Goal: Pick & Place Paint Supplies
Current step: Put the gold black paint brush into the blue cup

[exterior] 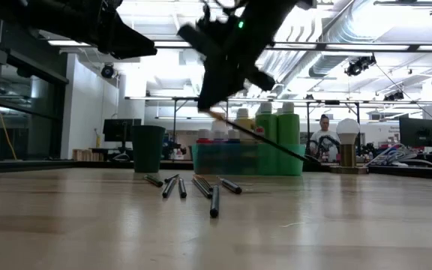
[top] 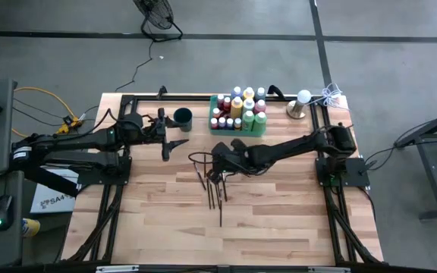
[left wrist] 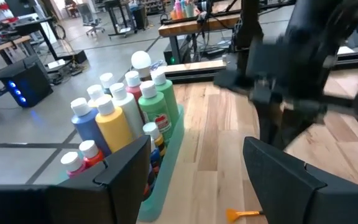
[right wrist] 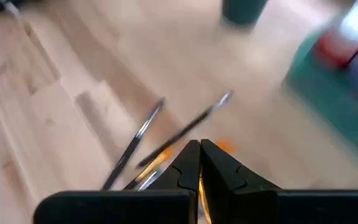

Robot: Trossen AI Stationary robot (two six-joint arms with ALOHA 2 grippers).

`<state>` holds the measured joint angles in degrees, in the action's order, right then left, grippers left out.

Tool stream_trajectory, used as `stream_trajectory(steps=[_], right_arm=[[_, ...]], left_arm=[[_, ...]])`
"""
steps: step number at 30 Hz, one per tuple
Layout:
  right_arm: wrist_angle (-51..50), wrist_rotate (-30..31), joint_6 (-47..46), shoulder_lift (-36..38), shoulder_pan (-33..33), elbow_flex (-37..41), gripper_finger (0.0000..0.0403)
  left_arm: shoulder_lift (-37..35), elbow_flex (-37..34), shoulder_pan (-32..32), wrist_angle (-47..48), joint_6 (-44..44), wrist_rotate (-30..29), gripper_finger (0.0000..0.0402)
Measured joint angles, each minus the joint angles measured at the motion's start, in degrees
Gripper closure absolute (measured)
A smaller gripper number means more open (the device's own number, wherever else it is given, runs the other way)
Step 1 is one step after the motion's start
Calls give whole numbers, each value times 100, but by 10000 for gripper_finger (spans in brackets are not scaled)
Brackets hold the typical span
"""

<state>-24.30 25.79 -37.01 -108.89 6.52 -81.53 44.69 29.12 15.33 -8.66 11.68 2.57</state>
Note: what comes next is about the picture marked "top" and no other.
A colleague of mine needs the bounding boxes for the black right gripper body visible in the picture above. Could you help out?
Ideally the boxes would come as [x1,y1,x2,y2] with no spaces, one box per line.
[211,139,250,174]

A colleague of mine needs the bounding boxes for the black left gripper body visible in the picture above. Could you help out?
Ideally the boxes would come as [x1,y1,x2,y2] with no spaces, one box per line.
[142,108,170,162]

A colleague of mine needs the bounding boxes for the large green paint bottle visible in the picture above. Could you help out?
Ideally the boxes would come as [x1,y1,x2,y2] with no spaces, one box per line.
[252,111,269,136]
[241,110,256,132]

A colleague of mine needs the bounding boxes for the large pinkish red paint bottle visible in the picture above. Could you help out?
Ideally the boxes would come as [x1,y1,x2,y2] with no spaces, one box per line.
[253,99,268,115]

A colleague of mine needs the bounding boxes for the dark green cup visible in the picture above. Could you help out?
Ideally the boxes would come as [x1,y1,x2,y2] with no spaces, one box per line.
[172,107,194,133]

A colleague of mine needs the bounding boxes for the green translucent plastic tray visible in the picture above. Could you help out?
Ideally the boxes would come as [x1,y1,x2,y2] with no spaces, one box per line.
[208,94,267,138]

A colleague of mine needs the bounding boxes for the yellow power strip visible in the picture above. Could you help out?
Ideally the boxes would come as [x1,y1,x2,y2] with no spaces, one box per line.
[57,115,82,135]

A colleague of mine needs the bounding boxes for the brass lamp with white bulb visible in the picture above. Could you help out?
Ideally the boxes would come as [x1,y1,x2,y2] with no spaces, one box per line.
[285,89,313,121]

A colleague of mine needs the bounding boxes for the black floor fan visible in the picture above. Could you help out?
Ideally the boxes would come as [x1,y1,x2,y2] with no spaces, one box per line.
[132,0,184,43]

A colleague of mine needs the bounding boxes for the white printed cardboard box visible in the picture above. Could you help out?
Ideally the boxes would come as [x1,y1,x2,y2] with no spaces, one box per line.
[29,166,81,215]

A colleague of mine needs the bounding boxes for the yellow can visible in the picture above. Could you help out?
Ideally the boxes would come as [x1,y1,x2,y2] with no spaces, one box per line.
[21,217,42,239]

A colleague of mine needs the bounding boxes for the black computer mouse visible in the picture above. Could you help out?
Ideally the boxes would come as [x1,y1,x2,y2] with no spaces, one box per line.
[0,194,15,232]

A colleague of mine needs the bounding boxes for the black fan cable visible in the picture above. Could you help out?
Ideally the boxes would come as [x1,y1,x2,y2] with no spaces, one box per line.
[114,39,155,94]

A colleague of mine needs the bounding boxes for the white cable bundle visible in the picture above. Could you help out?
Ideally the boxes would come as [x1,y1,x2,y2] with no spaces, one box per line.
[309,82,351,112]

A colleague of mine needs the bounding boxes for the black floor cable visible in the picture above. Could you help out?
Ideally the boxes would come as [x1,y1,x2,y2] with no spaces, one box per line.
[11,97,100,153]

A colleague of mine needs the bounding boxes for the yellow extension cord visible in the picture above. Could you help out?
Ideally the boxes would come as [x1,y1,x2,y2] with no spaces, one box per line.
[0,61,77,140]

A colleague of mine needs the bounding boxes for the silver metal bracket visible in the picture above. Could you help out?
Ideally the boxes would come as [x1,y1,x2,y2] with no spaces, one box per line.
[307,265,352,273]
[95,265,141,273]

